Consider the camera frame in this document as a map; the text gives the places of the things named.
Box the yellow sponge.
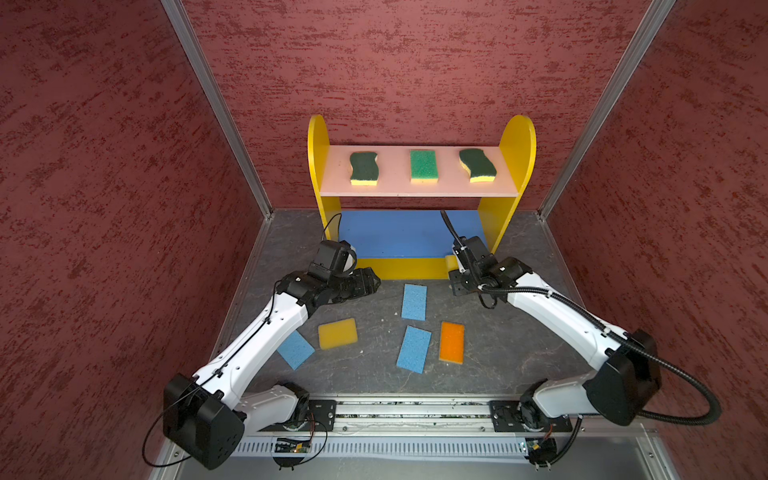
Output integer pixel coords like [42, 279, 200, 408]
[445, 254, 459, 272]
[318, 318, 358, 350]

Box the orange sponge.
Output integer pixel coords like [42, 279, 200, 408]
[438, 322, 465, 365]

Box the dark green wavy sponge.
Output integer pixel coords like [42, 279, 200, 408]
[459, 148, 497, 183]
[349, 151, 380, 186]

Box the bright green rectangular sponge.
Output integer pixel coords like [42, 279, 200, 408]
[409, 150, 439, 184]

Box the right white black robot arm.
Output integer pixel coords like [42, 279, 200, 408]
[449, 237, 661, 431]

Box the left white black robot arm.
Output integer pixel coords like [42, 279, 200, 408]
[158, 267, 381, 470]

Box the blue lower shelf board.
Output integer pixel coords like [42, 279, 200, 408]
[327, 210, 454, 259]

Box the yellow wooden shelf unit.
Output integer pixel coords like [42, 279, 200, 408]
[307, 115, 537, 280]

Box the pink upper shelf board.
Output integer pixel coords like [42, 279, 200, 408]
[310, 145, 518, 198]

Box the light blue sponge upper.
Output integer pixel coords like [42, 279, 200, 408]
[401, 284, 428, 321]

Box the light blue sponge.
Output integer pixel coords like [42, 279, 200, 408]
[396, 326, 431, 374]
[401, 284, 428, 321]
[277, 331, 315, 370]

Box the light blue sponge middle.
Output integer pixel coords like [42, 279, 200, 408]
[396, 326, 431, 374]

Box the light blue sponge left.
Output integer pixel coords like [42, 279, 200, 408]
[277, 331, 315, 370]

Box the left small circuit board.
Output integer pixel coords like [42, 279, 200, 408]
[274, 438, 312, 455]

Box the right aluminium corner profile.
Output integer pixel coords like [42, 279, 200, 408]
[538, 0, 676, 223]

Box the aluminium corner profile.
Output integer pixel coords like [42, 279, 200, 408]
[161, 0, 274, 221]
[538, 0, 676, 223]

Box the left aluminium corner profile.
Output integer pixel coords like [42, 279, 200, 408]
[161, 0, 274, 221]

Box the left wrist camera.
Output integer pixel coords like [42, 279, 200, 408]
[309, 240, 357, 280]

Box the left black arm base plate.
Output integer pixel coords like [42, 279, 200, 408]
[261, 398, 337, 433]

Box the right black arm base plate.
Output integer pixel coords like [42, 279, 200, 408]
[488, 400, 573, 435]

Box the white slotted cable duct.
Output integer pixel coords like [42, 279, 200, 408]
[233, 436, 528, 463]

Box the aluminium mounting rail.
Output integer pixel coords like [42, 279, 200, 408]
[170, 394, 655, 436]

